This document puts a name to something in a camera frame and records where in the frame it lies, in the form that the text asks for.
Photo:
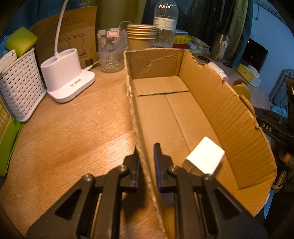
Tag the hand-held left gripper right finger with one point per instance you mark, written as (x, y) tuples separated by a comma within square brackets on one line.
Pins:
[(157, 165)]

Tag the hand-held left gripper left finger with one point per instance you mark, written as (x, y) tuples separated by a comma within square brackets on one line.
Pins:
[(137, 171)]

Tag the white charger cube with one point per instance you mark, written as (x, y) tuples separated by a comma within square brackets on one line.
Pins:
[(206, 154)]

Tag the red tin can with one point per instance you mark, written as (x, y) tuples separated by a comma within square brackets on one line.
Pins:
[(242, 90)]

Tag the cardboard box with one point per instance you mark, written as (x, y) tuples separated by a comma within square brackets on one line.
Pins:
[(183, 115)]

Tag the yellow tissue box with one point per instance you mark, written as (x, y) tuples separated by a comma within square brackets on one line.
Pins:
[(245, 71)]

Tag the black screen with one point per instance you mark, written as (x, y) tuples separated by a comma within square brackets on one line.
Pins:
[(255, 55)]

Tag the black key fob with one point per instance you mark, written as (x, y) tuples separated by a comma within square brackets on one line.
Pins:
[(227, 64)]

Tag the white pill bottle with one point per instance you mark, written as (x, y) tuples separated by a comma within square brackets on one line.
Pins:
[(216, 67)]

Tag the steel tumbler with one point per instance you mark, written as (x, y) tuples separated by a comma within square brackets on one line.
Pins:
[(219, 48)]

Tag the black scissors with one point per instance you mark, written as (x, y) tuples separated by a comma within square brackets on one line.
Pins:
[(203, 58)]

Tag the hanging green jacket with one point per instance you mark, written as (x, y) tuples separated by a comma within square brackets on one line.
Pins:
[(241, 23)]

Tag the white medicine boxes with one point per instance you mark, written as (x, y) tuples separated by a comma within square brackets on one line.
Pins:
[(199, 44)]

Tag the ribbed glass cup with stickers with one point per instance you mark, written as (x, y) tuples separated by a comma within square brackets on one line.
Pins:
[(110, 57)]

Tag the red book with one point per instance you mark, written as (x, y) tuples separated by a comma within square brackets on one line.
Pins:
[(181, 46)]

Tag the stack of brown paper cups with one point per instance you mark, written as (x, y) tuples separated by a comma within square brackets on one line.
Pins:
[(140, 41)]

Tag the white desk lamp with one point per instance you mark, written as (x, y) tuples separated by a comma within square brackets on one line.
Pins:
[(64, 69)]

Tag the yellow wipes packet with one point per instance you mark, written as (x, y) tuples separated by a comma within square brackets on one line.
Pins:
[(182, 40)]

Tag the green paper cup packet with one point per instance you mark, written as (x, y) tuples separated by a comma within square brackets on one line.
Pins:
[(7, 137)]

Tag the clear plastic water bottle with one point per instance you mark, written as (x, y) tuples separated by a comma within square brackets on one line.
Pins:
[(165, 23)]

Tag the white plastic basket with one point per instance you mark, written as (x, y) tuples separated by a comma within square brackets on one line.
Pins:
[(20, 87)]

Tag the brown cardboard lamp packaging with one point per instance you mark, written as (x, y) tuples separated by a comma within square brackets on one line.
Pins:
[(78, 27)]

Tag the olive curtain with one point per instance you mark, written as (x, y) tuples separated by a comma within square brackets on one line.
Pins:
[(119, 11)]

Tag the yellow green sponge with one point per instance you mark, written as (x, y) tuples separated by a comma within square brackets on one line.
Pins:
[(19, 40)]

